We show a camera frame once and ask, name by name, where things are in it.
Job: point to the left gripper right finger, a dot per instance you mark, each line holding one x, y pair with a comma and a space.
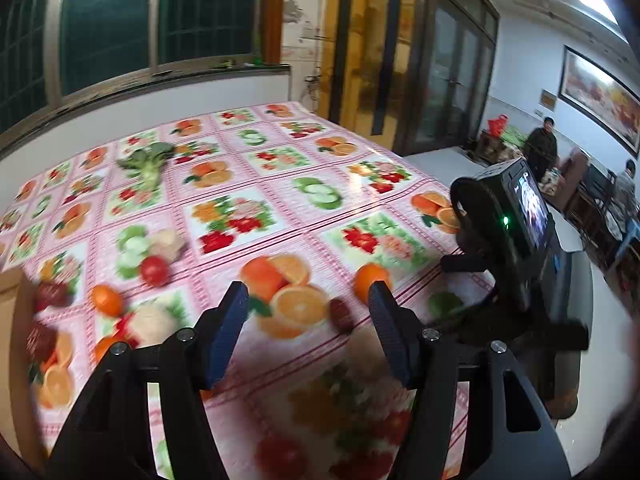
509, 434

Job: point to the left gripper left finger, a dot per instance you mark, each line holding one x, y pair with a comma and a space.
107, 434

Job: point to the dark red jujube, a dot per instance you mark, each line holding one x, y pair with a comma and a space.
340, 316

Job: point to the large orange mandarin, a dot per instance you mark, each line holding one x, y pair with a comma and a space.
367, 275

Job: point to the wrinkled red jujube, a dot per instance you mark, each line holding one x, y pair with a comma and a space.
41, 342

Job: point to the small orange mandarin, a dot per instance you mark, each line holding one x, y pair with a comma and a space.
107, 300

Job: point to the red tomato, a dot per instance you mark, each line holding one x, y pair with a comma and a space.
154, 271

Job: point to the standing person in black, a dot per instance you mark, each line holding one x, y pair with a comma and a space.
541, 149

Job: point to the cardboard box tray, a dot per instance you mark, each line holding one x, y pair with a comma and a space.
19, 426

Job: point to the seated person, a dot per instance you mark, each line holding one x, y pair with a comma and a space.
623, 203

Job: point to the fruit pattern tablecloth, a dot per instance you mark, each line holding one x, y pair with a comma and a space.
291, 206

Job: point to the green broccoli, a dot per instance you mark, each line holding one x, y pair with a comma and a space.
146, 165

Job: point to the window with green grille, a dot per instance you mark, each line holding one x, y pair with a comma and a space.
68, 46

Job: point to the framed wall painting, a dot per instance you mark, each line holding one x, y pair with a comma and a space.
603, 98

